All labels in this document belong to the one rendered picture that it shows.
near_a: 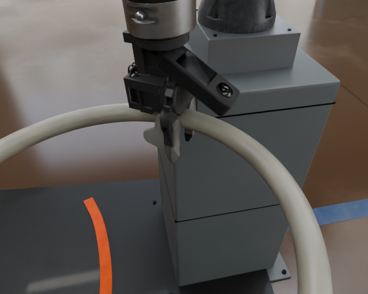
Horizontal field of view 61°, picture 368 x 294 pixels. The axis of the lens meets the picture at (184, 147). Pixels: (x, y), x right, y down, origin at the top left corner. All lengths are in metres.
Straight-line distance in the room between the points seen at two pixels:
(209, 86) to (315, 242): 0.22
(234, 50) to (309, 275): 0.54
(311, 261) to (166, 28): 0.29
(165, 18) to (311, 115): 0.53
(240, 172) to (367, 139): 1.43
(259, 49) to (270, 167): 0.42
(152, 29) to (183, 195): 0.56
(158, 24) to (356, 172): 1.66
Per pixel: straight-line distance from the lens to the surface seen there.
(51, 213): 1.61
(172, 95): 0.43
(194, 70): 0.42
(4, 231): 1.64
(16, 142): 0.52
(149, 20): 0.39
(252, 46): 0.76
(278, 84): 0.75
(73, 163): 1.85
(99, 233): 1.47
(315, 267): 0.33
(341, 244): 1.57
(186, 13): 0.39
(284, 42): 0.79
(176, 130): 0.47
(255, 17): 0.76
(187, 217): 0.95
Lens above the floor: 1.20
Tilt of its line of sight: 40 degrees down
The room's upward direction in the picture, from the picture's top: straight up
